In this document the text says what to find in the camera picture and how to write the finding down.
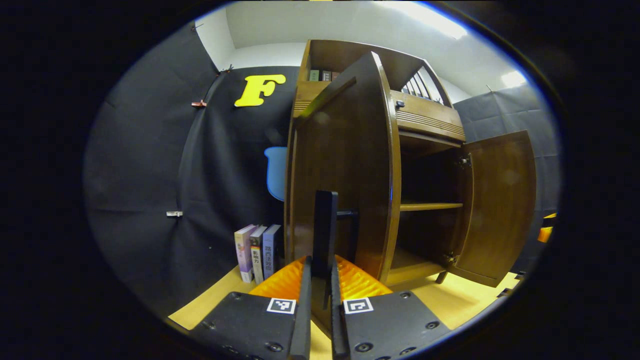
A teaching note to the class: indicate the dark striped book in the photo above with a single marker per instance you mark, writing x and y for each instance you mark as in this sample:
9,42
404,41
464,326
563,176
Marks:
257,257

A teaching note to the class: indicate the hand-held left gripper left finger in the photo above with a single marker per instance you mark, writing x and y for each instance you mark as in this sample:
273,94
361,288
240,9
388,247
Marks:
301,330

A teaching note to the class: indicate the wooden inner cabinet shelf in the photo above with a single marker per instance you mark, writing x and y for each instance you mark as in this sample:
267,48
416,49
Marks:
430,206

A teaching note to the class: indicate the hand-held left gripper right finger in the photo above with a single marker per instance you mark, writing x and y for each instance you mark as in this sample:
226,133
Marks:
340,330

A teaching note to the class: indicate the wooden double-door shoe cabinet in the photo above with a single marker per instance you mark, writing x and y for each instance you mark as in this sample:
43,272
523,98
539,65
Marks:
340,55

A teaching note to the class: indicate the blue grey book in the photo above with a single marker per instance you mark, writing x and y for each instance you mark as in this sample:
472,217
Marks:
271,250

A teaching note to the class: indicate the metal door hinge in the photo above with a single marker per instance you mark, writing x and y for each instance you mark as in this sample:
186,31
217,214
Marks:
465,161
450,258

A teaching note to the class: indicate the small ceiling light panel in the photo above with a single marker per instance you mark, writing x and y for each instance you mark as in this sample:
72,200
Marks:
514,79

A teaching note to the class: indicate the wooden cabinet drawer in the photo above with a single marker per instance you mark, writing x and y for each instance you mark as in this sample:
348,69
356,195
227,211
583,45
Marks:
430,117

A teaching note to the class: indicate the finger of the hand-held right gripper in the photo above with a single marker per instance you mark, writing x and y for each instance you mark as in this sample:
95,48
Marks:
550,221
545,235

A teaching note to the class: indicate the silver clip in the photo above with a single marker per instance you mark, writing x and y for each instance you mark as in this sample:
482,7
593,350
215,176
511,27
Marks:
174,214

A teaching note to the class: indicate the wooden shoe cabinet door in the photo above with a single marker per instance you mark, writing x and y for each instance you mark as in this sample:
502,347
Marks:
500,200
345,150

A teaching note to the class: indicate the black backdrop cloth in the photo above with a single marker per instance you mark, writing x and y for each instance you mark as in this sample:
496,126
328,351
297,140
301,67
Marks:
140,175

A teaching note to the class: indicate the red clip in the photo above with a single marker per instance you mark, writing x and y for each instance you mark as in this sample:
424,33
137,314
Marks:
199,104

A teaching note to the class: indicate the purple book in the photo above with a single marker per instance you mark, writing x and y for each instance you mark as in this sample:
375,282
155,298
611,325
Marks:
244,255

